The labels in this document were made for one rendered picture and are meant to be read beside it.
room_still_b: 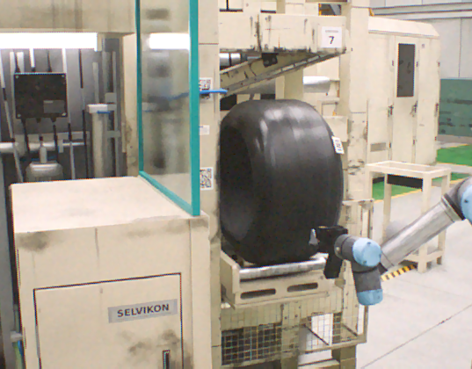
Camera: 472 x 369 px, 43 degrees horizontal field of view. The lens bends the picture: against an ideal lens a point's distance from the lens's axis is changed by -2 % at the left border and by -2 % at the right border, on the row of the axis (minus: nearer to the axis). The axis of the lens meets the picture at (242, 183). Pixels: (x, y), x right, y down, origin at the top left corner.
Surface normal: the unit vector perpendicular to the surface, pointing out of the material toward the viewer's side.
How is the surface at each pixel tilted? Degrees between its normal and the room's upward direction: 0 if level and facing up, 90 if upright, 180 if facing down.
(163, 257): 90
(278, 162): 68
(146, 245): 90
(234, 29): 90
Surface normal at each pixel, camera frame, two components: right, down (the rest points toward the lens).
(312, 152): 0.32, -0.29
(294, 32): 0.36, 0.17
